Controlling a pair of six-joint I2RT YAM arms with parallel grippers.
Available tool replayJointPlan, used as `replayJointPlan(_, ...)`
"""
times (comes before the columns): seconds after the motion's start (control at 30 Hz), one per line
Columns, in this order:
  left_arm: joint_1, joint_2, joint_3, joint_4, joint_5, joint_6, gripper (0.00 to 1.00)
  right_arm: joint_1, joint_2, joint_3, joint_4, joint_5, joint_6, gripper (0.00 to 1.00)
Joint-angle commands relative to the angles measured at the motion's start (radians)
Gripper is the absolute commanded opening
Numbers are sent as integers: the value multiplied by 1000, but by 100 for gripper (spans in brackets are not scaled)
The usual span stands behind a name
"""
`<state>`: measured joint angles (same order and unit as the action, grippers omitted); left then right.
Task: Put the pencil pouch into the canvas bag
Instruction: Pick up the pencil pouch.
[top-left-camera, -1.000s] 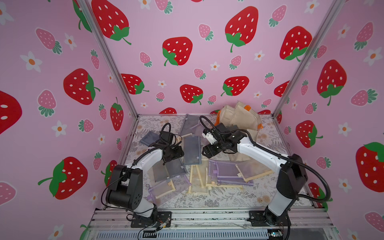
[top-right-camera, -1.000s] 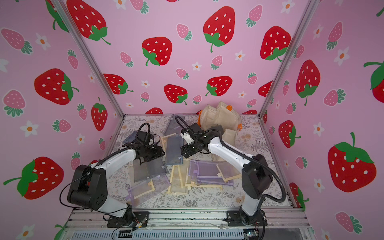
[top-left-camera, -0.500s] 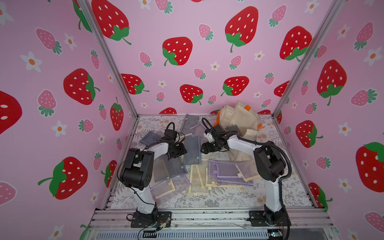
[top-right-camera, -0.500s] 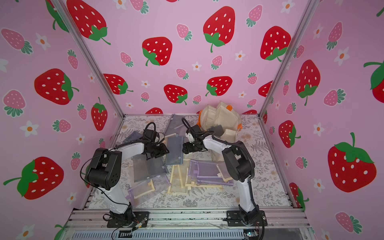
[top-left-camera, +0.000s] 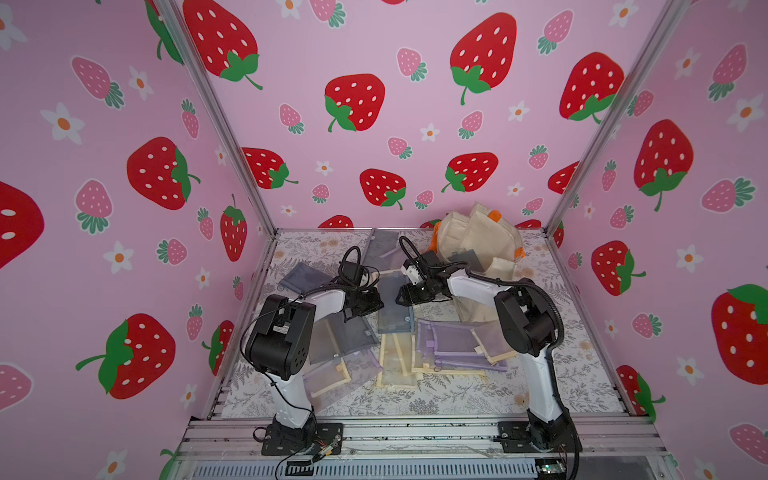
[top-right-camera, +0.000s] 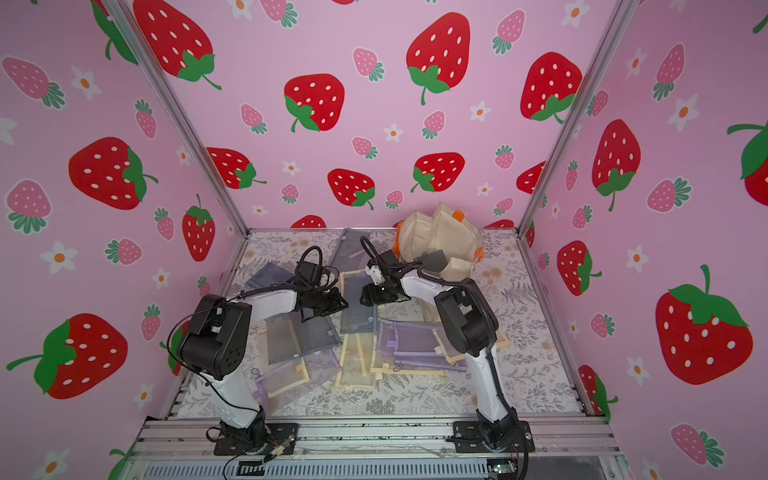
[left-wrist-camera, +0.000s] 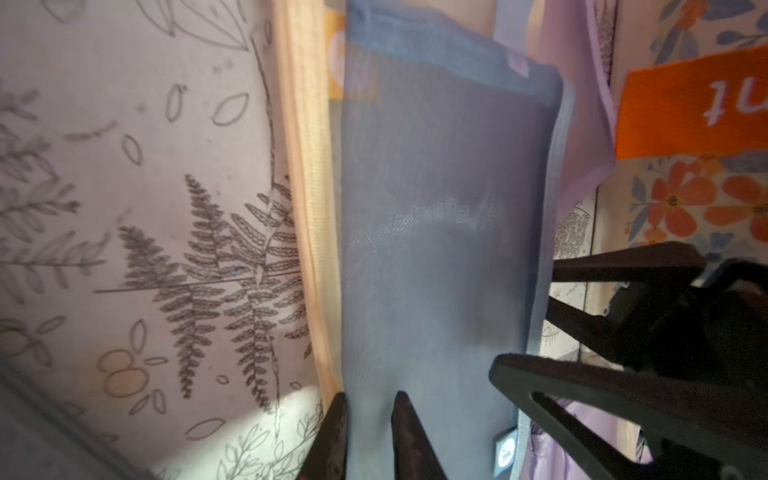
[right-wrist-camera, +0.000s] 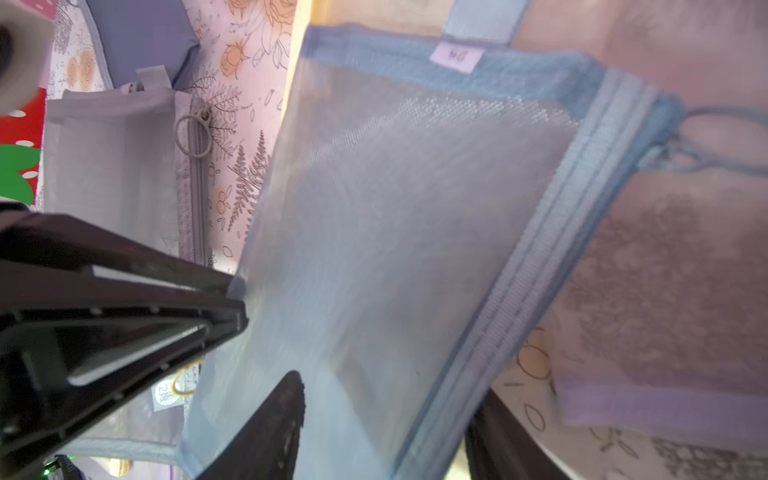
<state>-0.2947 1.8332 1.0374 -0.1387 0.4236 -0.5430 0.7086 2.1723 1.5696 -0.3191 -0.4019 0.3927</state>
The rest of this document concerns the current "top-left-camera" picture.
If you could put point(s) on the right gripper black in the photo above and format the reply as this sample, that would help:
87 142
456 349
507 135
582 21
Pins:
414 291

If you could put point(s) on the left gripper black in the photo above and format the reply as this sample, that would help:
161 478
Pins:
374 303

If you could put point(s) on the blue-grey mesh pencil pouch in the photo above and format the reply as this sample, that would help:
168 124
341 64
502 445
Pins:
393 317

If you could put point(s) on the purple-trim mesh pouch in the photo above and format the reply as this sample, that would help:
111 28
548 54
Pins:
449 348

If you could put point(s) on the beige canvas bag orange handles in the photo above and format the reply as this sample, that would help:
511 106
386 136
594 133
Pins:
484 238

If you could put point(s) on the yellow-trim mesh pouch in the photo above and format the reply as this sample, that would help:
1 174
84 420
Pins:
395 359
491 342

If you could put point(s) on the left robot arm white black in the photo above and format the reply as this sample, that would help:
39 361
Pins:
278 341

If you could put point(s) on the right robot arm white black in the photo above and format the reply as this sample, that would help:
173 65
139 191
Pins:
529 320

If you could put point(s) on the grey mesh pouch far back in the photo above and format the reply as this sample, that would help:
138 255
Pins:
383 251

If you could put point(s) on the grey mesh pouch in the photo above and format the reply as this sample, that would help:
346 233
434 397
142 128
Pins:
304 278
383 251

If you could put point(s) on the grey mesh pouch left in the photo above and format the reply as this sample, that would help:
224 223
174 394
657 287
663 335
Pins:
304 278

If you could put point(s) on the purple mesh pouch front left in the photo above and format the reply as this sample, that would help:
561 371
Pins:
328 383

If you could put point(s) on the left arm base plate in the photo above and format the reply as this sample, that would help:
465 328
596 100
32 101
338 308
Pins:
314 439

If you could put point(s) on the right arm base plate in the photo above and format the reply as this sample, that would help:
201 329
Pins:
524 437

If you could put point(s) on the aluminium frame rail front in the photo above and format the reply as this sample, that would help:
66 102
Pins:
411 437

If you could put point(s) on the left frame post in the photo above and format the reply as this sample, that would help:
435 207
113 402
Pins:
215 44

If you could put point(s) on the frame post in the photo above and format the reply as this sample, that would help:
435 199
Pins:
215 44
664 27

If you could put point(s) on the right frame post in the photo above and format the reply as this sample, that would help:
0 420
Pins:
664 27

